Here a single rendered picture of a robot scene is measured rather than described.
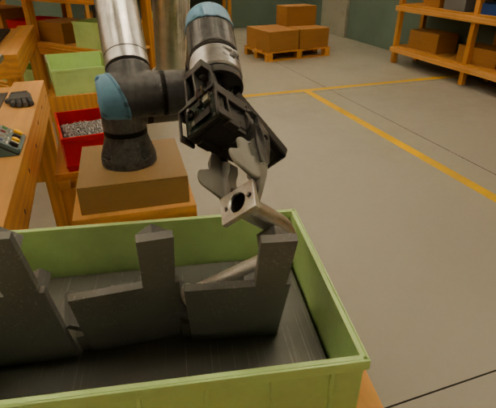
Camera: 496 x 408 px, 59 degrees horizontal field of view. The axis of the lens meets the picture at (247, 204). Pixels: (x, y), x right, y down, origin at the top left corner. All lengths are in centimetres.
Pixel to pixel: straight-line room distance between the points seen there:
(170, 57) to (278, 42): 624
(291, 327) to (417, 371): 120
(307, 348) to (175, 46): 74
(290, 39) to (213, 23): 676
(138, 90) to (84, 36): 367
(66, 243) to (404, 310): 164
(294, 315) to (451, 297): 160
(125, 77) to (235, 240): 41
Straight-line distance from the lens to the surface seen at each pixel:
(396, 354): 201
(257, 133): 56
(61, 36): 470
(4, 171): 143
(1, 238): 58
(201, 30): 70
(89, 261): 98
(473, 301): 240
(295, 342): 80
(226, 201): 54
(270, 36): 724
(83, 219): 120
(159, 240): 54
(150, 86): 75
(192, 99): 59
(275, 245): 53
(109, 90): 74
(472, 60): 645
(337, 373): 65
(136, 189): 117
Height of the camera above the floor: 143
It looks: 29 degrees down
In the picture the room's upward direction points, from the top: straight up
